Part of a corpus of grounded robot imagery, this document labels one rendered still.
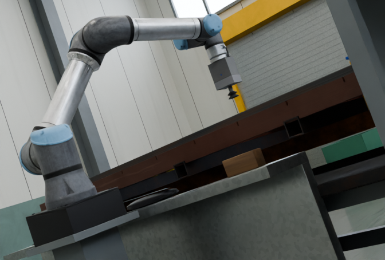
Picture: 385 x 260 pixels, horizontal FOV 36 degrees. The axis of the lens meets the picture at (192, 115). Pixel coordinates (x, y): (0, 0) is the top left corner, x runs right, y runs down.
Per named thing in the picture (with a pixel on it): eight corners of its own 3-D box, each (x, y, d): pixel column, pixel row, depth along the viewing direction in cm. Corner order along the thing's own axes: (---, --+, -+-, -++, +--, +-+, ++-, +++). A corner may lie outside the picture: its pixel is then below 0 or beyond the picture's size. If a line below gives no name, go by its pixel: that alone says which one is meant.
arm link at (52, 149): (48, 173, 163) (34, 126, 163) (35, 178, 174) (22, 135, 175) (87, 161, 169) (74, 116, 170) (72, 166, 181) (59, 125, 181)
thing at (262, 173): (47, 247, 242) (44, 240, 242) (309, 161, 159) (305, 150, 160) (5, 263, 226) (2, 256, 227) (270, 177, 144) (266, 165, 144)
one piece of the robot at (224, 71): (234, 46, 227) (249, 86, 225) (216, 55, 232) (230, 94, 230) (222, 47, 219) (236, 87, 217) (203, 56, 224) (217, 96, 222)
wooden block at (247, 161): (227, 178, 163) (221, 161, 163) (236, 174, 168) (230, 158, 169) (258, 167, 158) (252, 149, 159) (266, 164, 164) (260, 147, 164)
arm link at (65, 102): (22, 161, 172) (90, 11, 193) (10, 168, 184) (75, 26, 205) (59, 178, 176) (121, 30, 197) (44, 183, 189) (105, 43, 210)
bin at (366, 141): (354, 193, 617) (334, 142, 623) (397, 180, 594) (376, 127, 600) (337, 206, 565) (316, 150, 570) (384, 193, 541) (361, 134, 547)
